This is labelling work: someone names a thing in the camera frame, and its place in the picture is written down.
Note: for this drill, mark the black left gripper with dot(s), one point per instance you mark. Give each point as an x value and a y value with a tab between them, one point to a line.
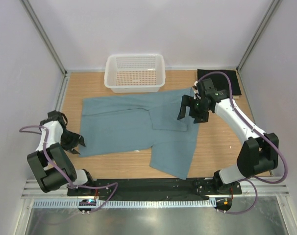
77	139

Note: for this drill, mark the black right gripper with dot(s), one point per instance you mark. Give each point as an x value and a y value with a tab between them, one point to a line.
188	101

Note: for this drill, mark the teal blue t-shirt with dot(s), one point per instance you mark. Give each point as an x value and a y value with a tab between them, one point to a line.
122	123

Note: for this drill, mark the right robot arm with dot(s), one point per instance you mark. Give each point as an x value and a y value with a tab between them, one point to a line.
259	149

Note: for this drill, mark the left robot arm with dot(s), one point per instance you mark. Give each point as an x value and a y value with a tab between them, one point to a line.
50	164

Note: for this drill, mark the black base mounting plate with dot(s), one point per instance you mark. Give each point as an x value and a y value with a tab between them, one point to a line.
164	189

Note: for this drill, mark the white perforated plastic basket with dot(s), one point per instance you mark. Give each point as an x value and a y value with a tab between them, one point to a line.
135	73

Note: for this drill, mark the slotted grey cable duct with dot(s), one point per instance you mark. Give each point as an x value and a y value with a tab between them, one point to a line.
91	204

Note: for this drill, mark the aluminium front frame rail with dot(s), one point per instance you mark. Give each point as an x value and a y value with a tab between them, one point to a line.
32	190

